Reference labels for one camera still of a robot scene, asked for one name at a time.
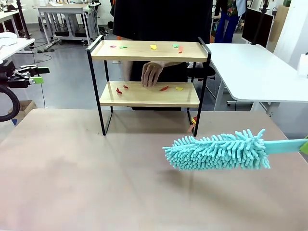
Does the teal microfiber duster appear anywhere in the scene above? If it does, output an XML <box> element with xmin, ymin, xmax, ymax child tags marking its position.
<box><xmin>162</xmin><ymin>129</ymin><xmax>308</xmax><ymax>171</ymax></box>

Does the white side table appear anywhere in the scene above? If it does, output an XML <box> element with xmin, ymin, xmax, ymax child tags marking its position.
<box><xmin>0</xmin><ymin>37</ymin><xmax>36</xmax><ymax>62</ymax></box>

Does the grey metal workbench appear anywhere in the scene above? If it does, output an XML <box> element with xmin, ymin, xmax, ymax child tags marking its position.
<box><xmin>38</xmin><ymin>2</ymin><xmax>101</xmax><ymax>48</ymax></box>

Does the black computer monitor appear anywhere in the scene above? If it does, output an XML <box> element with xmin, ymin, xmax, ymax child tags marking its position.
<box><xmin>242</xmin><ymin>7</ymin><xmax>275</xmax><ymax>49</ymax></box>

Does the wooden two-tier shelf black frame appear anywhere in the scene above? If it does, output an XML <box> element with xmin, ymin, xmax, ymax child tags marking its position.
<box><xmin>85</xmin><ymin>35</ymin><xmax>212</xmax><ymax>137</ymax></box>

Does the black tripod pole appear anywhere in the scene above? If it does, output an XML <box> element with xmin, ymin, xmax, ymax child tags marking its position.
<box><xmin>15</xmin><ymin>0</ymin><xmax>33</xmax><ymax>40</ymax></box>

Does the person's left hand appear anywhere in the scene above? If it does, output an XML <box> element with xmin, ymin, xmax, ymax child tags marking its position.
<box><xmin>141</xmin><ymin>61</ymin><xmax>166</xmax><ymax>87</ymax></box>

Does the bystander in blue trousers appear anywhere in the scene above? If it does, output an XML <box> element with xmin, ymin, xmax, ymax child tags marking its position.
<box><xmin>214</xmin><ymin>0</ymin><xmax>247</xmax><ymax>44</ymax></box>

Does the black robot cable hose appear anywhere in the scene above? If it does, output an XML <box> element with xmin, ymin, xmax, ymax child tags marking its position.
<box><xmin>0</xmin><ymin>85</ymin><xmax>20</xmax><ymax>122</ymax></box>

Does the white height-adjustable desk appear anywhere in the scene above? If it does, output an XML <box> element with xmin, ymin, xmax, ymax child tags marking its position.
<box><xmin>206</xmin><ymin>42</ymin><xmax>308</xmax><ymax>118</ymax></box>

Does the brown cardboard box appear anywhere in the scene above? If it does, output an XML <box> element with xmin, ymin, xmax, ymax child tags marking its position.
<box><xmin>8</xmin><ymin>100</ymin><xmax>38</xmax><ymax>121</ymax></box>

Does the person's torso in black shirt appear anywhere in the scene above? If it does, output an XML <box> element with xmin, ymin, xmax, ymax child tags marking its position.
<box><xmin>112</xmin><ymin>0</ymin><xmax>212</xmax><ymax>111</ymax></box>

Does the white crumpled cloth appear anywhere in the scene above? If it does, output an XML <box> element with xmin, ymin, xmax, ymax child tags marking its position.
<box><xmin>0</xmin><ymin>32</ymin><xmax>18</xmax><ymax>48</ymax></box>

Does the white lab table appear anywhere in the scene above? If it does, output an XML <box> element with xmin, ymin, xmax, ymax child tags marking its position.
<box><xmin>0</xmin><ymin>9</ymin><xmax>26</xmax><ymax>39</ymax></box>

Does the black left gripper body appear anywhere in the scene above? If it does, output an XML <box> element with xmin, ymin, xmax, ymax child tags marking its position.
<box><xmin>0</xmin><ymin>60</ymin><xmax>29</xmax><ymax>89</ymax></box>

